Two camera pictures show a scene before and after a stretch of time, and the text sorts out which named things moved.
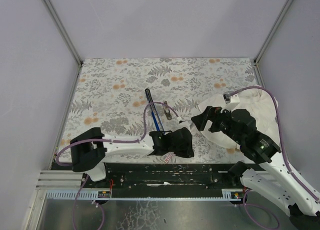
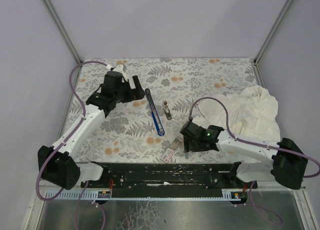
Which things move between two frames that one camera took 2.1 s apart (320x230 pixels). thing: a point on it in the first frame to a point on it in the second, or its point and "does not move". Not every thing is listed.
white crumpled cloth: x=261 y=102 does not move
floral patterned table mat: x=128 y=97 does not move
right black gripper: x=215 y=118 to x=189 y=137
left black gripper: x=175 y=142 to x=131 y=91
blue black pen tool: x=154 y=111 does not move
